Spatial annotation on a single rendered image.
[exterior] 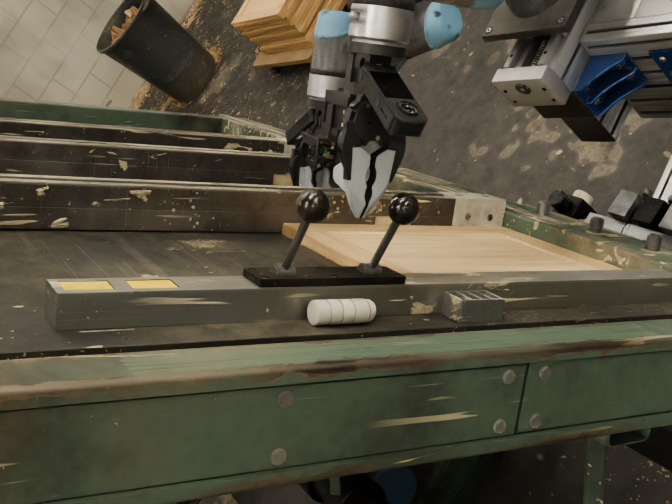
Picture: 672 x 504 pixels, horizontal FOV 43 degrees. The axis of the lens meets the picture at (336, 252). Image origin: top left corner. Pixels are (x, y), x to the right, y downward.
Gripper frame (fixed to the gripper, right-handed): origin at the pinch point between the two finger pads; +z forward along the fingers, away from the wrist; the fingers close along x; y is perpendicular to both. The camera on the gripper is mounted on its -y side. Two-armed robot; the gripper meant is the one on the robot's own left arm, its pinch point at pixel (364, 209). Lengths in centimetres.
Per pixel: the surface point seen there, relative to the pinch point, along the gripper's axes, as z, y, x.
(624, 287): 9.5, -5.7, -43.4
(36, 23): -13, 564, -71
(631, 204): 2, 24, -76
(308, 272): 7.1, -3.2, 8.6
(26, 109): 9, 181, 6
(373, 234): 10.5, 30.5, -22.4
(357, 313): 10.4, -9.2, 4.9
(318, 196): -3.2, -9.7, 12.3
